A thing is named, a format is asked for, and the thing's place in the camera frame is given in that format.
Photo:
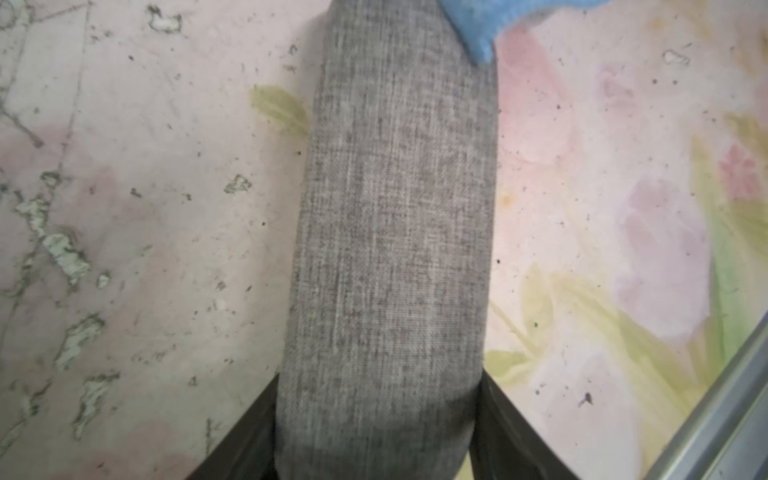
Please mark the blue microfiber cloth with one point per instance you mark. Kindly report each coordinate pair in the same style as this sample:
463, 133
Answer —
479, 22

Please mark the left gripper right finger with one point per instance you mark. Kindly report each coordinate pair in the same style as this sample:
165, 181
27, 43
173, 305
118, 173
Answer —
505, 446

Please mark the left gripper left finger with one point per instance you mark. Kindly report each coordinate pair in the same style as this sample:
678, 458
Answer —
247, 451

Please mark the aluminium rail frame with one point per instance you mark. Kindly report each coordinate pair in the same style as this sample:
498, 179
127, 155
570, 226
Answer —
725, 436

